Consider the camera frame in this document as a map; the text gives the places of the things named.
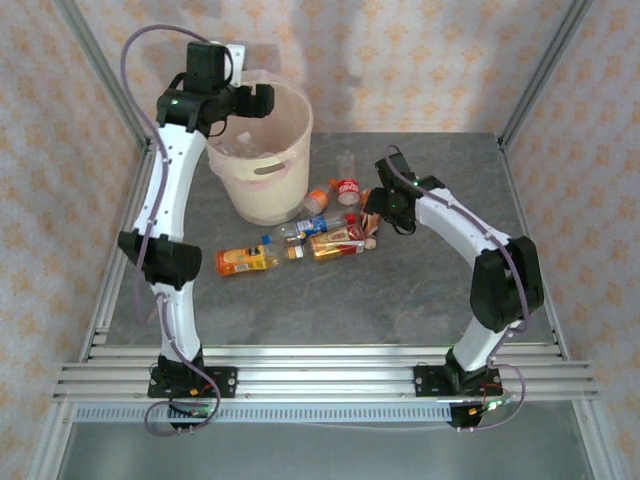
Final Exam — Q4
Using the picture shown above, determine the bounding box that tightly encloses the red label cola bottle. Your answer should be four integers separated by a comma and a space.
334, 177, 362, 207

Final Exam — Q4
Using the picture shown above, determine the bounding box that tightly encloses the small orange cap bottle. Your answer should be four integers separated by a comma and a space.
303, 178, 337, 217

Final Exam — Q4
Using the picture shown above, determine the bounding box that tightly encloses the red yellow label tea bottle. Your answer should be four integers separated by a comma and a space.
298, 223, 367, 262

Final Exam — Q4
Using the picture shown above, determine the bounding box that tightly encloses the blue label cola bottle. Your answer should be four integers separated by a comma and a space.
262, 213, 359, 246

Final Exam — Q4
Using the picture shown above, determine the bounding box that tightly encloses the orange label juice bottle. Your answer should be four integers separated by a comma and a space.
214, 243, 301, 278

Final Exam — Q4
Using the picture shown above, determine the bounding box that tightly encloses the cream plastic bin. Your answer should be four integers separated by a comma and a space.
205, 69, 315, 226

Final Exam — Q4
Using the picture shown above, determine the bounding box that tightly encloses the small lit circuit board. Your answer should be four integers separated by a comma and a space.
467, 393, 517, 416
167, 402, 217, 420

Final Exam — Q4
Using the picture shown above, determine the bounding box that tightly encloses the grey metal lower shelf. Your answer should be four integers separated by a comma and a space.
54, 422, 596, 480

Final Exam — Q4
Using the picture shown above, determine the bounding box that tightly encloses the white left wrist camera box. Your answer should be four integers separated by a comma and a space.
223, 42, 247, 85

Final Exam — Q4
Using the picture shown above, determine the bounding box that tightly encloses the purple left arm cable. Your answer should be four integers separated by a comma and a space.
121, 24, 234, 437

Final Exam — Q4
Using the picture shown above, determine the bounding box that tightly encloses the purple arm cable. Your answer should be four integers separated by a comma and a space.
384, 144, 531, 435
121, 24, 234, 437

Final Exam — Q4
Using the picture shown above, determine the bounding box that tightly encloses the aluminium table side rail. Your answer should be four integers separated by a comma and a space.
79, 142, 152, 359
499, 142, 570, 361

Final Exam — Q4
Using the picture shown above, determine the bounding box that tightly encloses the aluminium left frame post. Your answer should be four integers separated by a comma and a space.
53, 0, 152, 151

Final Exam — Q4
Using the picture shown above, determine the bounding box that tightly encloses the aluminium frame post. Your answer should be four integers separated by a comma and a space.
53, 0, 152, 151
498, 0, 595, 151

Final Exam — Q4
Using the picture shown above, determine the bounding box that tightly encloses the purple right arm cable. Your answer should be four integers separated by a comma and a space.
384, 144, 531, 435

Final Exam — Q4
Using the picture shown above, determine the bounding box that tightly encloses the aluminium rail base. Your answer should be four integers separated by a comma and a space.
52, 343, 600, 404

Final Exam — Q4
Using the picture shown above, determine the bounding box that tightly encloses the aluminium right frame post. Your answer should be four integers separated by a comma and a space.
498, 0, 595, 151

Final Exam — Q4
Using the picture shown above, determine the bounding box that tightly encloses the grey slotted cable duct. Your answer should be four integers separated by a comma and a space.
73, 403, 454, 425

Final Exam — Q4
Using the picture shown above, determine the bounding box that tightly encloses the aluminium frame leg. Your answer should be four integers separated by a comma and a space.
29, 402, 76, 480
572, 402, 626, 480

